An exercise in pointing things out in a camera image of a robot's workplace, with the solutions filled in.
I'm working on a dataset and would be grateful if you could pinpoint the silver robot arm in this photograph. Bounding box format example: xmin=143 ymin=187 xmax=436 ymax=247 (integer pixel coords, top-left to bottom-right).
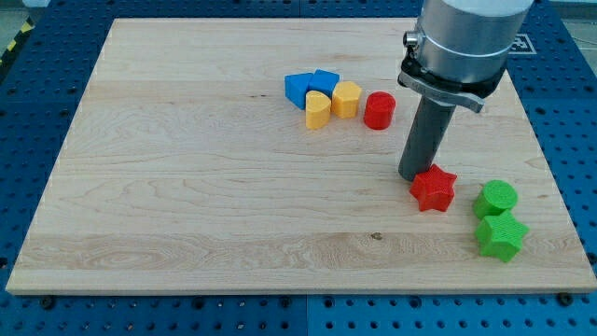
xmin=403 ymin=0 xmax=533 ymax=83

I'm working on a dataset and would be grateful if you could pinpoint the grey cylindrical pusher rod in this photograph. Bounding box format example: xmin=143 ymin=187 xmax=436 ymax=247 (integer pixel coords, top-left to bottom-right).
xmin=398 ymin=96 xmax=455 ymax=181

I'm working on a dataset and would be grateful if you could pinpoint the red cylinder block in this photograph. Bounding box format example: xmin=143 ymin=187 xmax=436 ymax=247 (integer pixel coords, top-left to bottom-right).
xmin=364 ymin=91 xmax=396 ymax=131

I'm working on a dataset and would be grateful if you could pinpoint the yellow hexagon block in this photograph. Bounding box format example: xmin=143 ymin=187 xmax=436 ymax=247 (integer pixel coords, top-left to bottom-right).
xmin=331 ymin=81 xmax=362 ymax=119

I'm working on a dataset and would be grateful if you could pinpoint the green cylinder block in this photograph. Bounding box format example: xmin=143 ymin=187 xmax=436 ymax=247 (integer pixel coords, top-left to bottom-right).
xmin=473 ymin=180 xmax=518 ymax=218

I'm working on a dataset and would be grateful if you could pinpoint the blue cube block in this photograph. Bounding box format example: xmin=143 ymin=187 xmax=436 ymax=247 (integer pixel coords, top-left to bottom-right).
xmin=308 ymin=69 xmax=340 ymax=98

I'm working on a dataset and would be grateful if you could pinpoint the light wooden board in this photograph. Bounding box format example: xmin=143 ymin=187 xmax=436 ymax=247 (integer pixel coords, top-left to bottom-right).
xmin=7 ymin=19 xmax=596 ymax=296

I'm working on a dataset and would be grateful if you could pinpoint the black tool clamp with lever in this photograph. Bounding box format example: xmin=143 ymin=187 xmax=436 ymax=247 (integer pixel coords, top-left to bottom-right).
xmin=397 ymin=47 xmax=506 ymax=113

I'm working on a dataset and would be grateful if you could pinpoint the blue triangle block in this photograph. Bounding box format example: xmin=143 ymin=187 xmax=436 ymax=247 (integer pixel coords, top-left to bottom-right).
xmin=285 ymin=73 xmax=313 ymax=110

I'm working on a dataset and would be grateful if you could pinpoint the red star block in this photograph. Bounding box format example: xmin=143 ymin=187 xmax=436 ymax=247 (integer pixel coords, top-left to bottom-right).
xmin=410 ymin=164 xmax=458 ymax=212

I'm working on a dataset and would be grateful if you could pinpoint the green star block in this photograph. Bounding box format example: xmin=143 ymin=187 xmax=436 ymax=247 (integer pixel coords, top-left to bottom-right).
xmin=475 ymin=210 xmax=530 ymax=263

